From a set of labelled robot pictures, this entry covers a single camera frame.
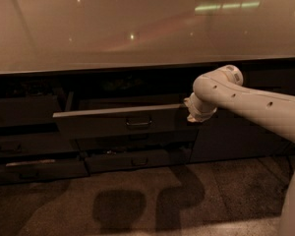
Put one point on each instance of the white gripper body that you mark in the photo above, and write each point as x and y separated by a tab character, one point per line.
199	111

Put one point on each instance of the dark drawer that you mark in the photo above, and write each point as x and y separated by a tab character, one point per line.
28	110
128	160
33	144
107	117
42	170
141	140

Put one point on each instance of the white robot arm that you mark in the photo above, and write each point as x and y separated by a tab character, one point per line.
273	111

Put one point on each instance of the dark cabinet door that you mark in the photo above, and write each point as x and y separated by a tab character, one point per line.
227	136

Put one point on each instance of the black tripod stand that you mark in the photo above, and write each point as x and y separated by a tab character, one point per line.
290	158

